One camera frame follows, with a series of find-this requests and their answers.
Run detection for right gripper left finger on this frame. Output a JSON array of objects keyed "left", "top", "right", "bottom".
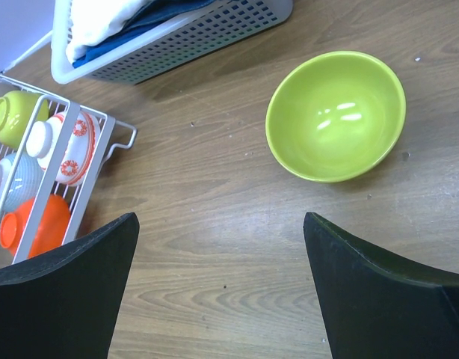
[{"left": 0, "top": 213, "right": 139, "bottom": 358}]

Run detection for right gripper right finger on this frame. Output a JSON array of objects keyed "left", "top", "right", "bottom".
[{"left": 304, "top": 212, "right": 459, "bottom": 358}]

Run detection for pale blue bowl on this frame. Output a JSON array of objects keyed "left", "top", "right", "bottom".
[{"left": 0, "top": 153, "right": 43, "bottom": 212}]

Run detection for lime green bowl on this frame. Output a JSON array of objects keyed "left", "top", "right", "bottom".
[
  {"left": 0, "top": 90, "right": 41, "bottom": 150},
  {"left": 265, "top": 51, "right": 407, "bottom": 183}
]

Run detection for orange bowl front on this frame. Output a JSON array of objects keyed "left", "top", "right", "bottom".
[{"left": 0, "top": 194, "right": 71, "bottom": 258}]

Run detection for white bowl orange pattern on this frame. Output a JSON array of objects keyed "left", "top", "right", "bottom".
[{"left": 26, "top": 111, "right": 101, "bottom": 187}]

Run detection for white folded cloth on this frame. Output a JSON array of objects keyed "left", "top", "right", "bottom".
[{"left": 66, "top": 0, "right": 153, "bottom": 64}]

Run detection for dark blue clothes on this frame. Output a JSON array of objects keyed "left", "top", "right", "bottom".
[{"left": 68, "top": 1, "right": 212, "bottom": 68}]

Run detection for white plastic laundry basket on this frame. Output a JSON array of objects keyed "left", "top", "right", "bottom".
[{"left": 51, "top": 1, "right": 293, "bottom": 85}]

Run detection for white wire dish rack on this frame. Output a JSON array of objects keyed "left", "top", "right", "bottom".
[{"left": 0, "top": 74, "right": 137, "bottom": 268}]

